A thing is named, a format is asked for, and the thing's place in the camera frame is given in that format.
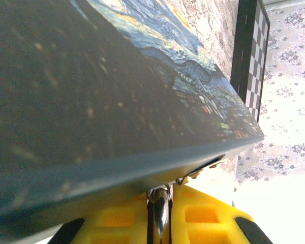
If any starry night print box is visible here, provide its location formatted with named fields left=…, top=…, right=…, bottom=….
left=0, top=0, right=265, bottom=231

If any black grey chessboard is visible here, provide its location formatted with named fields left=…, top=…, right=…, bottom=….
left=230, top=0, right=271, bottom=123

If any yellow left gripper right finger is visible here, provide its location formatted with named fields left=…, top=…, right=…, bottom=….
left=169, top=184, right=256, bottom=244

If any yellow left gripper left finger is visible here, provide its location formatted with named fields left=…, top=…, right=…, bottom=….
left=71, top=194, right=153, bottom=244

